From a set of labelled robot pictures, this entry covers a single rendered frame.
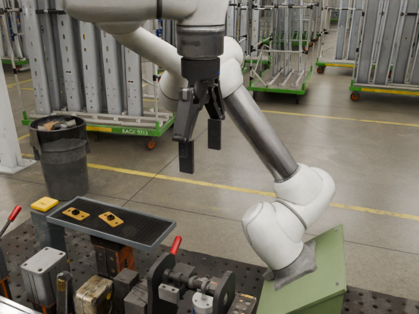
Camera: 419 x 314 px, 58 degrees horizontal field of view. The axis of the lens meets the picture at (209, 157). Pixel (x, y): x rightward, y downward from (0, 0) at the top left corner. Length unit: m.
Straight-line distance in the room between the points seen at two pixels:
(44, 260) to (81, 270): 0.61
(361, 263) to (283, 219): 1.71
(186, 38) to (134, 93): 4.31
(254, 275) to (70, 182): 2.41
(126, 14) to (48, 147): 2.91
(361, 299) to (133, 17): 1.33
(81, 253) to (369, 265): 2.01
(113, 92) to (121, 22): 4.45
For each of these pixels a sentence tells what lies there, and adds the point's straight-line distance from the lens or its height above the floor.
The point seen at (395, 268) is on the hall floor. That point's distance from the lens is 3.06.
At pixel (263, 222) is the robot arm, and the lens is 1.34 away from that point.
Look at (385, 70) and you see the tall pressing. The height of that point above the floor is 0.56.
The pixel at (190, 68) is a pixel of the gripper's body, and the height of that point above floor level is 1.65.
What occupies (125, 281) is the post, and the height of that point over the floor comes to 1.10.
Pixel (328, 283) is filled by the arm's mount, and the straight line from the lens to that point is 1.30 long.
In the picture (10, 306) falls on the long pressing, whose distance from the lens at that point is 1.22.
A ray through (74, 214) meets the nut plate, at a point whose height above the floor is 1.17.
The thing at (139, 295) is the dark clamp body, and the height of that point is 1.08.
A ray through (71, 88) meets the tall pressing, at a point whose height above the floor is 0.62.
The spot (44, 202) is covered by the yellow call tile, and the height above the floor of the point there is 1.16.
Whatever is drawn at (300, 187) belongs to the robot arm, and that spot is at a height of 1.15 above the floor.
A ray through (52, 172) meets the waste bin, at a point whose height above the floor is 0.30.
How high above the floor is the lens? 1.77
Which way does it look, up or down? 23 degrees down
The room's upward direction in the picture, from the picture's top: straight up
